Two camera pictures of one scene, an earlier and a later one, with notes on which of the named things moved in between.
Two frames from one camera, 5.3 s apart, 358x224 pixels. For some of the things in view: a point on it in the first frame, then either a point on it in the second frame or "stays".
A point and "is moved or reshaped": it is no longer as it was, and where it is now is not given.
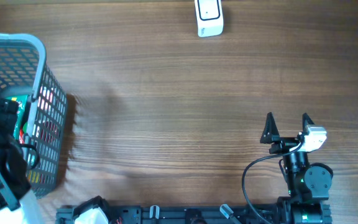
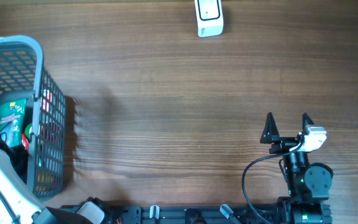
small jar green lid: [25, 127] is moved or reshaped
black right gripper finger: [306, 121] stays
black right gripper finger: [270, 129] stays
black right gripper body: [284, 144] stays
